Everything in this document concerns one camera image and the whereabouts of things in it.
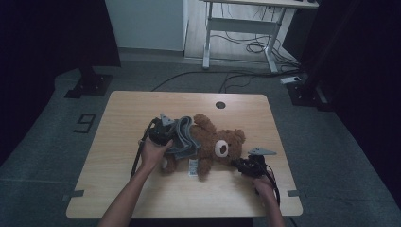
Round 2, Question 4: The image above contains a tangle of black cables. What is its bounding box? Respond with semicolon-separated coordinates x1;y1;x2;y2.
211;31;301;69

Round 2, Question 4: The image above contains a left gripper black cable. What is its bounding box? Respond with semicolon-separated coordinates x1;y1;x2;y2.
131;117;159;179

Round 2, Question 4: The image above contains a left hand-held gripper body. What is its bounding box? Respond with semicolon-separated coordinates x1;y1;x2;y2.
148;113;178;147

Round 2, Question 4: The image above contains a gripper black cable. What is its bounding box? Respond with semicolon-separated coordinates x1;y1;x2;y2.
131;117;159;179
264;166;282;206

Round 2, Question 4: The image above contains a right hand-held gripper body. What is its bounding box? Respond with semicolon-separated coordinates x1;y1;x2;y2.
242;147;278;179

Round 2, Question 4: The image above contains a white desk frame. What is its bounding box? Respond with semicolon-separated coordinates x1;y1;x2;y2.
201;0;320;74

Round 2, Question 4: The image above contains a person's right hand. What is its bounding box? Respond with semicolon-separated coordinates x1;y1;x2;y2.
252;174;279;203

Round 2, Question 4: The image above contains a person's left hand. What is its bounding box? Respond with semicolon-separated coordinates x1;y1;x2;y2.
140;137;174;173

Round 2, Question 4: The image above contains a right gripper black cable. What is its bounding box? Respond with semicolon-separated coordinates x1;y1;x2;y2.
264;166;282;206

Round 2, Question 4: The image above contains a black stand base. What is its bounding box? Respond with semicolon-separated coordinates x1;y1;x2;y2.
287;79;335;112
64;65;113;99

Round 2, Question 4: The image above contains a white power strip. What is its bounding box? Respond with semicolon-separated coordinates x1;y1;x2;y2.
279;76;302;85

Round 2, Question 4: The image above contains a brown teddy bear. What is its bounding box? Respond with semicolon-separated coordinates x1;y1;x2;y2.
160;113;246;183

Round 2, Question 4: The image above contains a grey fluffy towel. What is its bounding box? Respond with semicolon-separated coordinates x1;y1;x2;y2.
165;115;202;160

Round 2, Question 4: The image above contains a black curtain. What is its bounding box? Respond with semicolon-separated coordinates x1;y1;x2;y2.
0;0;121;165
299;0;401;202

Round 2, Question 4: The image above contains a white cabinet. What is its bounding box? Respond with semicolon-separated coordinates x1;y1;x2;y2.
104;0;189;52

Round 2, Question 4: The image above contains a long black floor cable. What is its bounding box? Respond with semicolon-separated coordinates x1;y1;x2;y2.
150;69;301;93

